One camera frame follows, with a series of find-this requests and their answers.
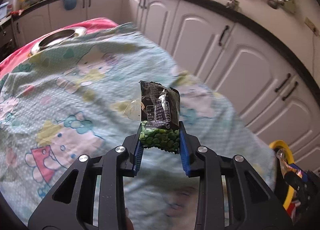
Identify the yellow rimmed trash bin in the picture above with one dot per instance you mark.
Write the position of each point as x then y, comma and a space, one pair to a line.
283, 191

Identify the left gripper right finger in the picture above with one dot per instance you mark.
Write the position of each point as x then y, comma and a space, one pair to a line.
232, 195

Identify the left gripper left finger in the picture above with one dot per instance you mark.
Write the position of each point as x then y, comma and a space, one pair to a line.
90, 194

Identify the blue hanging basin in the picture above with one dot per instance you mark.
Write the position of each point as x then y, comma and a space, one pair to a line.
69, 4

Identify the wall power socket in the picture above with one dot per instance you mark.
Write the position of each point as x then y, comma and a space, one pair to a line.
312, 27

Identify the steel bowl on table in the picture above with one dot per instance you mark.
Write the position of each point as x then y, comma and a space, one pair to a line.
57, 38

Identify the green pea snack packet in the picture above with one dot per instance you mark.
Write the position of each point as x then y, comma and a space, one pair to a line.
160, 117

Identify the cartoon print green tablecloth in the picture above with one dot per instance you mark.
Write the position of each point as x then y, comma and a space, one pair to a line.
79, 98

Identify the green hanging spatula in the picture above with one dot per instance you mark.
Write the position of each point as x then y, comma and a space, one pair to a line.
290, 6

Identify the steel teapot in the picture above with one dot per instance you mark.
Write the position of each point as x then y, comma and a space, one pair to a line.
233, 5

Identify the white lower cabinets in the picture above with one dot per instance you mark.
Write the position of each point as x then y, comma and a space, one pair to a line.
270, 88

